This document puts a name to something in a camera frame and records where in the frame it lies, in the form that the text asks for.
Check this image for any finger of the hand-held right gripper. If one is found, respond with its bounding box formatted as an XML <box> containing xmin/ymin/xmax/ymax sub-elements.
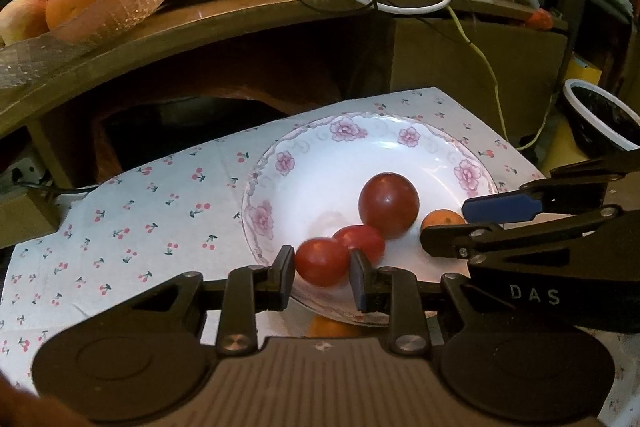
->
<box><xmin>419</xmin><ymin>205</ymin><xmax>624</xmax><ymax>264</ymax></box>
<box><xmin>462</xmin><ymin>151</ymin><xmax>640</xmax><ymax>224</ymax></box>

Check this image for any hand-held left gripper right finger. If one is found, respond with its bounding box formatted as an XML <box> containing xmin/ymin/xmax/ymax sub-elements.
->
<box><xmin>350</xmin><ymin>249</ymin><xmax>482</xmax><ymax>356</ymax></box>

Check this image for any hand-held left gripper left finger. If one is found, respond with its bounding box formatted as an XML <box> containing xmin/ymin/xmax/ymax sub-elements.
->
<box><xmin>129</xmin><ymin>245</ymin><xmax>296</xmax><ymax>356</ymax></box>

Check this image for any small tangerine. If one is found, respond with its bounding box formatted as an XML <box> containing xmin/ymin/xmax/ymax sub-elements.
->
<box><xmin>525</xmin><ymin>8</ymin><xmax>555</xmax><ymax>30</ymax></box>
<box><xmin>421</xmin><ymin>209</ymin><xmax>467</xmax><ymax>234</ymax></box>
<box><xmin>306</xmin><ymin>314</ymin><xmax>362</xmax><ymax>339</ymax></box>

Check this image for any small red tomato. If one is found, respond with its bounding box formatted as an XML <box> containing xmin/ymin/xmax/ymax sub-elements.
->
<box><xmin>294</xmin><ymin>238</ymin><xmax>351</xmax><ymax>286</ymax></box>
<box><xmin>332</xmin><ymin>225</ymin><xmax>386</xmax><ymax>267</ymax></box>

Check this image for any white floral plate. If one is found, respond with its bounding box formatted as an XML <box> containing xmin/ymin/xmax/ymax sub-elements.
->
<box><xmin>241</xmin><ymin>113</ymin><xmax>499</xmax><ymax>326</ymax></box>

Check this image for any white bowl with black inside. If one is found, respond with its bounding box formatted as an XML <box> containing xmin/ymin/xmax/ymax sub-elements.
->
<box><xmin>562</xmin><ymin>78</ymin><xmax>640</xmax><ymax>158</ymax></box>

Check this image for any cherry print cloth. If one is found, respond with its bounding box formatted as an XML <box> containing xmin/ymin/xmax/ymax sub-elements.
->
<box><xmin>0</xmin><ymin>87</ymin><xmax>632</xmax><ymax>423</ymax></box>

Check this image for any curved wooden table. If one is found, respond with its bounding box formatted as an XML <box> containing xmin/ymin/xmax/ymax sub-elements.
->
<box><xmin>0</xmin><ymin>0</ymin><xmax>571</xmax><ymax>253</ymax></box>

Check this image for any white power strip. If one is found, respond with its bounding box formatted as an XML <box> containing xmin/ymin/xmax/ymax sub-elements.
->
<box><xmin>0</xmin><ymin>153</ymin><xmax>42</xmax><ymax>188</ymax></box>

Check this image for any clear glass fruit bowl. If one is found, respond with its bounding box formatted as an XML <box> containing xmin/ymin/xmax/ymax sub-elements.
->
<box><xmin>0</xmin><ymin>0</ymin><xmax>181</xmax><ymax>90</ymax></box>

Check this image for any pale yellow apple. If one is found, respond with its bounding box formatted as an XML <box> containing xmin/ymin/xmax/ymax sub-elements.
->
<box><xmin>0</xmin><ymin>0</ymin><xmax>51</xmax><ymax>47</ymax></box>

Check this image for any tangle of cables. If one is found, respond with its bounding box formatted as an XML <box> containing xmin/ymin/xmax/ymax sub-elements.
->
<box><xmin>180</xmin><ymin>0</ymin><xmax>557</xmax><ymax>152</ymax></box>

